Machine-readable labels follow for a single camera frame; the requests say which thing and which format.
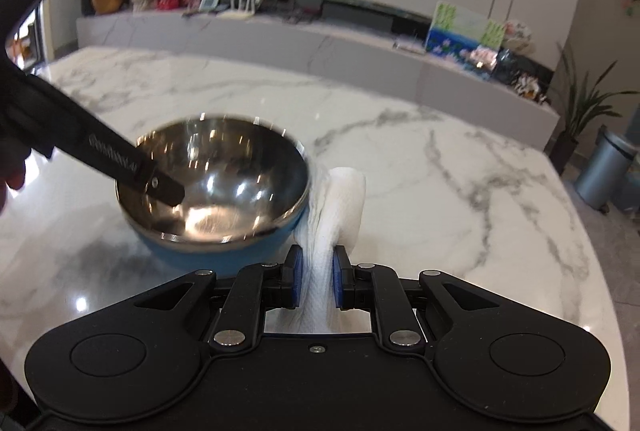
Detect grey set-top box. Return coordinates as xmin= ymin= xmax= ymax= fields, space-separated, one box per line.
xmin=392 ymin=38 xmax=428 ymax=54

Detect long-leaf potted plant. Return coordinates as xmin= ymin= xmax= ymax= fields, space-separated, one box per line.
xmin=550 ymin=41 xmax=638 ymax=177

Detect lotus pond painting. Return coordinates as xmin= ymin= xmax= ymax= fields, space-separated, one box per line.
xmin=425 ymin=1 xmax=503 ymax=62

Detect white towel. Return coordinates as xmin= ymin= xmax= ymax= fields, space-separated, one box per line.
xmin=292 ymin=166 xmax=368 ymax=337

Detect white router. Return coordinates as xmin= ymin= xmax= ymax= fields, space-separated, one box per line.
xmin=217 ymin=0 xmax=256 ymax=19

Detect round paper fan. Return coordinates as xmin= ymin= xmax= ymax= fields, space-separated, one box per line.
xmin=502 ymin=21 xmax=536 ymax=57

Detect person's left hand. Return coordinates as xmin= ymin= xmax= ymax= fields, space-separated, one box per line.
xmin=0 ymin=138 xmax=27 ymax=218

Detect white marble media console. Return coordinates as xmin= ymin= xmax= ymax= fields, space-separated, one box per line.
xmin=75 ymin=0 xmax=561 ymax=152

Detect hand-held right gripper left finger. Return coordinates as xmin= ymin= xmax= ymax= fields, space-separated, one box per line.
xmin=134 ymin=245 xmax=305 ymax=352

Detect black and white toy figures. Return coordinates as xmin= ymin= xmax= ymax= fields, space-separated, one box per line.
xmin=512 ymin=71 xmax=548 ymax=104

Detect glass jar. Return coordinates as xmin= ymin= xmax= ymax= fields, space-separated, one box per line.
xmin=495 ymin=48 xmax=517 ymax=84

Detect blue steel bowl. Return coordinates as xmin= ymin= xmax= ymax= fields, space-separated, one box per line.
xmin=115 ymin=116 xmax=316 ymax=279

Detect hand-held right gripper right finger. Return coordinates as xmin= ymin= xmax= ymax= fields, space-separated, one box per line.
xmin=332 ymin=245 xmax=501 ymax=348

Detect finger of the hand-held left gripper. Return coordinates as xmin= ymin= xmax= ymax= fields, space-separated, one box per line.
xmin=147 ymin=168 xmax=187 ymax=208

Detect small colourful photo box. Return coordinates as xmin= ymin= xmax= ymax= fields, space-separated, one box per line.
xmin=465 ymin=46 xmax=498 ymax=72

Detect grey metal trash bin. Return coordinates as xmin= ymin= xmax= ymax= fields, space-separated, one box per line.
xmin=575 ymin=126 xmax=633 ymax=212

